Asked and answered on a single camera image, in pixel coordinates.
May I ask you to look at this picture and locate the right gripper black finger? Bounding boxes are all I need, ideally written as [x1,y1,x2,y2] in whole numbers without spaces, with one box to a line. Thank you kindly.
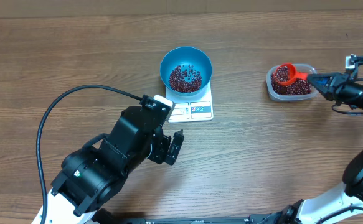
[312,82,329,98]
[307,73,340,88]

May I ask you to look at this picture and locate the orange measuring scoop blue handle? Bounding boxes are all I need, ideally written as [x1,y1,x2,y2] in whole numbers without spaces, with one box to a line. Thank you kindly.
[274,63,308,86]

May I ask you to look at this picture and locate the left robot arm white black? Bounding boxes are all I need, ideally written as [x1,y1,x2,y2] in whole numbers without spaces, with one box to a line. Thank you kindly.
[34,103,184,223]

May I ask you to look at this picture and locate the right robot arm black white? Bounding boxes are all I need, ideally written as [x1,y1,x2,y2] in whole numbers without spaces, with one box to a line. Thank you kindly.
[274,73,363,223]

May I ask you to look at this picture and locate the white digital kitchen scale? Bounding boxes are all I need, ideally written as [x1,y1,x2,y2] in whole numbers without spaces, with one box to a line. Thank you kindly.
[166,83,214,123]

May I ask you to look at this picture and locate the red beans in bowl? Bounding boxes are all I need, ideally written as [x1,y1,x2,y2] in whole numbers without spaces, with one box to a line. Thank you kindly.
[168,64,202,93]

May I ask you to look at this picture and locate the blue bowl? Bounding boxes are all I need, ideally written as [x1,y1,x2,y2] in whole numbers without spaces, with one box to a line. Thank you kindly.
[159,46,213,96]

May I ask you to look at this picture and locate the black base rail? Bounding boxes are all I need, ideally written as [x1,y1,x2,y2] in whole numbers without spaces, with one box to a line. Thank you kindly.
[87,209,290,224]

